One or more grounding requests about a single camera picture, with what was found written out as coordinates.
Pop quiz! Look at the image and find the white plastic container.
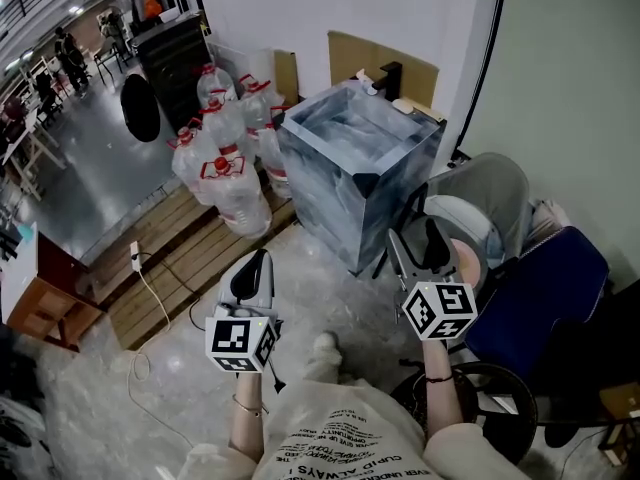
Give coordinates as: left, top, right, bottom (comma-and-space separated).
248, 46, 276, 85

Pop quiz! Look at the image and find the cluster of clear water jugs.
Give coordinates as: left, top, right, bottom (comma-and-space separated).
166, 62, 295, 240

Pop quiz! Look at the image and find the black cord with plug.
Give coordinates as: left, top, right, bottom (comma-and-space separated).
266, 357, 288, 396

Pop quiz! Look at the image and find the black floor cable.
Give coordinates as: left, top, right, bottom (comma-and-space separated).
137, 250, 222, 330

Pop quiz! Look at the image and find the crumpled fabric bundle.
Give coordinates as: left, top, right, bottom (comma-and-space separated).
528, 198, 572, 242

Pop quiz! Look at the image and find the white cable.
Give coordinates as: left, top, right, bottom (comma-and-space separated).
125, 267, 195, 450

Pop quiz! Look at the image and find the narrow cardboard box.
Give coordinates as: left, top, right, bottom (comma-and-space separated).
272, 48, 301, 107

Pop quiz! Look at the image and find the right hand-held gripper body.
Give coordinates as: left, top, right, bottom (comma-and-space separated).
397, 263, 479, 342

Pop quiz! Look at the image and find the white work table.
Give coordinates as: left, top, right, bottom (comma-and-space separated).
0, 110, 69, 202

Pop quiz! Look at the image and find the pink basin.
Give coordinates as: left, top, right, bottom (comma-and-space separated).
448, 239, 490, 292

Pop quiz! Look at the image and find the white pump bottle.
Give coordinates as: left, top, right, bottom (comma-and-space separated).
355, 67, 380, 97

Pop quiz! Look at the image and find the cream printed shirt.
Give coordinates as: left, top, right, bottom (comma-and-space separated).
175, 377, 524, 480

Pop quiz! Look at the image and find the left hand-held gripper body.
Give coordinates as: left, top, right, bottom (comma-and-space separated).
204, 298, 280, 375

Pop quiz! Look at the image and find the grey chair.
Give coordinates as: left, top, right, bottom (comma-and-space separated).
423, 151, 532, 270

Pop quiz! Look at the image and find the black oval disc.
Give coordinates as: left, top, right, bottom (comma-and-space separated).
119, 72, 163, 144

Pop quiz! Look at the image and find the white wall conduit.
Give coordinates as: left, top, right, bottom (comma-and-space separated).
449, 0, 510, 165

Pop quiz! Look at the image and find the brown wooden table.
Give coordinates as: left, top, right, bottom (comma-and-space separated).
0, 221, 107, 354

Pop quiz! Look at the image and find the wooden slat platform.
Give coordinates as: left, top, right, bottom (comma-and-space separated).
85, 179, 302, 352

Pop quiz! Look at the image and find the person's left forearm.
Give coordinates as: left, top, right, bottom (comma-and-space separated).
227, 367, 270, 465

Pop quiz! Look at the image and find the person's right forearm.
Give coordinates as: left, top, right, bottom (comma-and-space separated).
421, 338, 465, 443

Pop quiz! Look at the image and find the large cardboard sheet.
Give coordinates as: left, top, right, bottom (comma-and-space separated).
327, 29, 441, 112

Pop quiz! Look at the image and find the thin metal bracelet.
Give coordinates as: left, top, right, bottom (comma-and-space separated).
231, 392, 270, 418

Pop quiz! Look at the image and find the blue-grey marbled sink cabinet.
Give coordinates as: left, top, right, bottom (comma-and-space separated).
276, 80, 448, 277

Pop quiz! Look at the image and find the person's leg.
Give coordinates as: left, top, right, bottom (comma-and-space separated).
299, 331, 346, 385

